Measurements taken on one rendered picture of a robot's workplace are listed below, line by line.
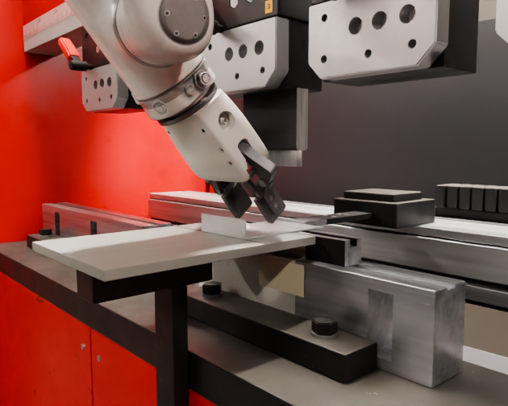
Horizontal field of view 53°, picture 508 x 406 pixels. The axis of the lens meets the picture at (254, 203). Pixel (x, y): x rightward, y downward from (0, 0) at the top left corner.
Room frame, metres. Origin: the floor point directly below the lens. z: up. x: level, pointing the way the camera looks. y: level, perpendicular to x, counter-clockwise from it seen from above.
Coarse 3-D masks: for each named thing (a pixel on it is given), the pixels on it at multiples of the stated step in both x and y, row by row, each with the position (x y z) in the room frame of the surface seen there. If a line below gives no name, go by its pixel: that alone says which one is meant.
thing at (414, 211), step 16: (352, 192) 0.82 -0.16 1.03; (368, 192) 0.80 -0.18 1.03; (384, 192) 0.80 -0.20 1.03; (400, 192) 0.80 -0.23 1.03; (416, 192) 0.80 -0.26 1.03; (336, 208) 0.83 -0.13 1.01; (352, 208) 0.80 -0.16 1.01; (368, 208) 0.78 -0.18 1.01; (384, 208) 0.76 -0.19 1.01; (400, 208) 0.75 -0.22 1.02; (416, 208) 0.78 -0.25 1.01; (432, 208) 0.81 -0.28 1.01; (320, 224) 0.69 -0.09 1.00; (368, 224) 0.78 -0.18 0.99; (384, 224) 0.76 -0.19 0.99; (400, 224) 0.75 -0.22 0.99; (416, 224) 0.78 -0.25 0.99
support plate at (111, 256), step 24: (48, 240) 0.56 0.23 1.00; (72, 240) 0.56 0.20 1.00; (96, 240) 0.56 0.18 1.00; (120, 240) 0.56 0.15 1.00; (144, 240) 0.56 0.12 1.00; (168, 240) 0.56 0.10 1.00; (192, 240) 0.56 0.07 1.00; (216, 240) 0.56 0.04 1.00; (240, 240) 0.56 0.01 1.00; (264, 240) 0.56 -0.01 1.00; (288, 240) 0.56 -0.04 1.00; (312, 240) 0.59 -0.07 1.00; (72, 264) 0.47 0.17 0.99; (96, 264) 0.44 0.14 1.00; (120, 264) 0.44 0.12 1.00; (144, 264) 0.44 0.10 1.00; (168, 264) 0.46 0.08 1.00; (192, 264) 0.48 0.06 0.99
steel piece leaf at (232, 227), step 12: (204, 216) 0.62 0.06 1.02; (216, 216) 0.61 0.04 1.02; (204, 228) 0.62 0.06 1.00; (216, 228) 0.61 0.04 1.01; (228, 228) 0.59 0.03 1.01; (240, 228) 0.57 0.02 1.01; (252, 228) 0.64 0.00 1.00; (264, 228) 0.64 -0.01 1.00; (276, 228) 0.64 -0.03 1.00; (288, 228) 0.64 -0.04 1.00
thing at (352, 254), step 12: (324, 240) 0.58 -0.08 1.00; (336, 240) 0.57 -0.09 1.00; (348, 240) 0.57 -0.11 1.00; (360, 240) 0.58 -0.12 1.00; (312, 252) 0.60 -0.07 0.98; (324, 252) 0.58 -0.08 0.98; (336, 252) 0.57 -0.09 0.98; (348, 252) 0.57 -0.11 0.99; (360, 252) 0.58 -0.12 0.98; (336, 264) 0.57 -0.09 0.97; (348, 264) 0.57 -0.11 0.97
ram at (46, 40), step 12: (24, 0) 1.27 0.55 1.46; (36, 0) 1.21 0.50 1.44; (48, 0) 1.15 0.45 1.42; (60, 0) 1.10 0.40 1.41; (24, 12) 1.27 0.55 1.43; (36, 12) 1.21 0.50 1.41; (24, 24) 1.28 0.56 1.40; (60, 24) 1.10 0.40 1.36; (72, 24) 1.06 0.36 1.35; (36, 36) 1.21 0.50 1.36; (48, 36) 1.16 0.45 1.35; (60, 36) 1.11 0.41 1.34; (72, 36) 1.11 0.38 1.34; (24, 48) 1.28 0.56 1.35; (36, 48) 1.24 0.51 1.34; (48, 48) 1.24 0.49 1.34; (60, 48) 1.24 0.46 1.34
